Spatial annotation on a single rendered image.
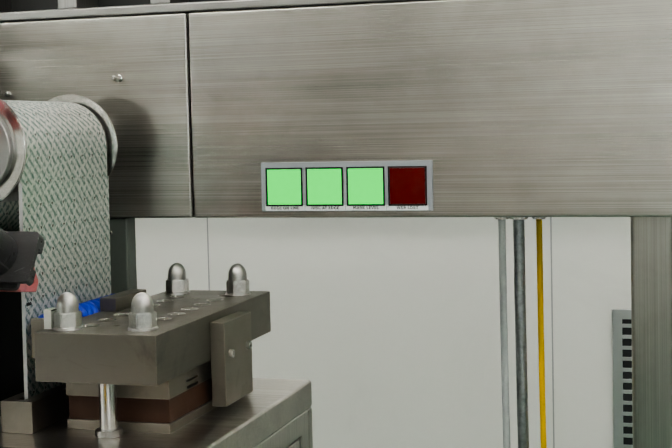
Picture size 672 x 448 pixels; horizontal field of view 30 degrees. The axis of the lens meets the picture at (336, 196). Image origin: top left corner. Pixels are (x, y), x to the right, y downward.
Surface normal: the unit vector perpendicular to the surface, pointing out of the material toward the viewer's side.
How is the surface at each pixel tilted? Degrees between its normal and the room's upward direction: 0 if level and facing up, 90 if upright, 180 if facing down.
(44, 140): 83
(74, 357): 90
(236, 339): 90
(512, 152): 90
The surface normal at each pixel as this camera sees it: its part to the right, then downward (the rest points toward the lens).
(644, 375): -0.28, 0.06
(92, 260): 0.96, 0.00
